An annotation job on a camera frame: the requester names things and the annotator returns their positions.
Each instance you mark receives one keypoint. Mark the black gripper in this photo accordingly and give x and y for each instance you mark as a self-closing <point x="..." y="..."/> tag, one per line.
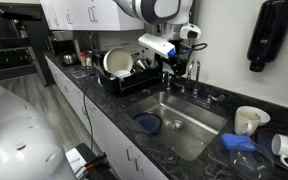
<point x="179" y="65"/>

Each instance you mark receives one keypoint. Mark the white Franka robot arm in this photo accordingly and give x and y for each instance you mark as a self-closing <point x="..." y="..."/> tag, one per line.
<point x="157" y="10"/>

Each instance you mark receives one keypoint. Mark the chrome sink side sprayer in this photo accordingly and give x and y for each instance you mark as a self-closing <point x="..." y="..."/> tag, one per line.
<point x="167" y="80"/>

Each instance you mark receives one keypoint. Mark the steel cup in rack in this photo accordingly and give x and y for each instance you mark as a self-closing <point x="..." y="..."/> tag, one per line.
<point x="141" y="64"/>

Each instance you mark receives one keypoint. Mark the black dish rack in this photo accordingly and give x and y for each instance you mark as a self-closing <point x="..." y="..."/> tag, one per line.
<point x="134" y="81"/>

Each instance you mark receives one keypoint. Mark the white bowl in rack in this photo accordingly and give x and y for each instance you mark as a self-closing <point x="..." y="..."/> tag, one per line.
<point x="122" y="73"/>

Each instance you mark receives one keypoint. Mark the sink drain strainer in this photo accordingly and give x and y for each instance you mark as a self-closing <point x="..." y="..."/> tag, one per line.
<point x="176" y="125"/>

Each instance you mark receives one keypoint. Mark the stainless steel sink basin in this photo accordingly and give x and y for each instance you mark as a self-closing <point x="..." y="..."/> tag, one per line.
<point x="190" y="140"/>

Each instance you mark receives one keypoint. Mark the chrome gooseneck faucet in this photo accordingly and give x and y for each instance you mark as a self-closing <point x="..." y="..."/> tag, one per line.
<point x="197" y="71"/>

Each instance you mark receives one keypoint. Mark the large beige plate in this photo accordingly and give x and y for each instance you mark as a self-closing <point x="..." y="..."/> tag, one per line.
<point x="117" y="60"/>

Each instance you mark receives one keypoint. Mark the dark blue plate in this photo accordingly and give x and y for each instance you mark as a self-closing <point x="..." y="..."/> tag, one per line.
<point x="149" y="122"/>

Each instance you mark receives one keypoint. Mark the cream coffee mug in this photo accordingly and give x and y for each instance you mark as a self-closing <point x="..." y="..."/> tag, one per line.
<point x="245" y="121"/>

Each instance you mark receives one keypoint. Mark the small condiment bottles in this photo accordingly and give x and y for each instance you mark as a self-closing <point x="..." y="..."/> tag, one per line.
<point x="85" y="59"/>

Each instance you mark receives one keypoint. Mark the blue sponge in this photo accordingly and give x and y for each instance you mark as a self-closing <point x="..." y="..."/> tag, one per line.
<point x="235" y="141"/>

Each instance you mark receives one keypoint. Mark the white lower cabinets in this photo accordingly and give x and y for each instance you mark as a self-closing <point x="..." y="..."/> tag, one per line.
<point x="117" y="146"/>

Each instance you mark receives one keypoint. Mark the white cabinets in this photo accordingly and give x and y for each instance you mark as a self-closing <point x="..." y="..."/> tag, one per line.
<point x="80" y="13"/>
<point x="117" y="146"/>

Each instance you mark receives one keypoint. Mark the white upper cabinets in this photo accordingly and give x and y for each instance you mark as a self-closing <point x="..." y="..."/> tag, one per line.
<point x="80" y="13"/>

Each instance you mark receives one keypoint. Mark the dark dinner plate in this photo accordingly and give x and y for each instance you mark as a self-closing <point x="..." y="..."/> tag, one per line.
<point x="264" y="140"/>

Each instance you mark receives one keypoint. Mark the black coffee maker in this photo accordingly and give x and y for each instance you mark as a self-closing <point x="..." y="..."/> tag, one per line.
<point x="64" y="45"/>

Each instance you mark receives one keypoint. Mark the clear glass bowl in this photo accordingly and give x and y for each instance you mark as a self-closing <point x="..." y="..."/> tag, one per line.
<point x="250" y="163"/>

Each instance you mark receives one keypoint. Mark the black mounting board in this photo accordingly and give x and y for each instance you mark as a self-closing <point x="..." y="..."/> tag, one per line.
<point x="100" y="171"/>

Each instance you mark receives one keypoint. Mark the white paper sheet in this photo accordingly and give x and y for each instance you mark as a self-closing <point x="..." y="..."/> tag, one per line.
<point x="75" y="161"/>

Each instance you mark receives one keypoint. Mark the black wall soap dispenser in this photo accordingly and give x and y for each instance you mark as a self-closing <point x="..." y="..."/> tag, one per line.
<point x="272" y="30"/>

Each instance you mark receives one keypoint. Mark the black camera on stand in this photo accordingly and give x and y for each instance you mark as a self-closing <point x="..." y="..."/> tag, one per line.
<point x="17" y="14"/>

